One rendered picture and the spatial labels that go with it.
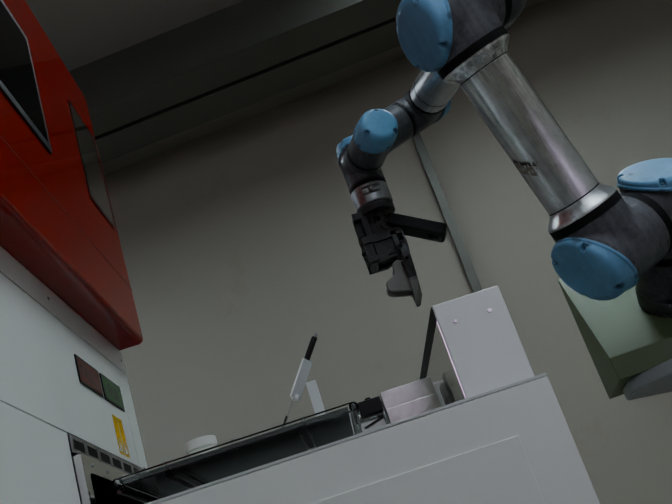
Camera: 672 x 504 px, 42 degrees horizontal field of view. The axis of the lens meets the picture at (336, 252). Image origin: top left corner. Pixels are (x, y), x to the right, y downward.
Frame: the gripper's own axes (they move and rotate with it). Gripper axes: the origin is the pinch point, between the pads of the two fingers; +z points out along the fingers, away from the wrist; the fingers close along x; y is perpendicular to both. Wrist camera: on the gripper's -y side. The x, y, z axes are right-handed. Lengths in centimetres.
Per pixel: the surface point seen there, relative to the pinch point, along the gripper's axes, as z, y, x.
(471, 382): 26, 4, 45
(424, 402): 23.5, 8.6, 27.4
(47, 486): 22, 58, 47
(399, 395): 21.2, 11.7, 26.6
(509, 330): 21.1, -3.2, 44.9
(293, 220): -130, 12, -243
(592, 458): 23, -78, -229
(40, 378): 7, 58, 42
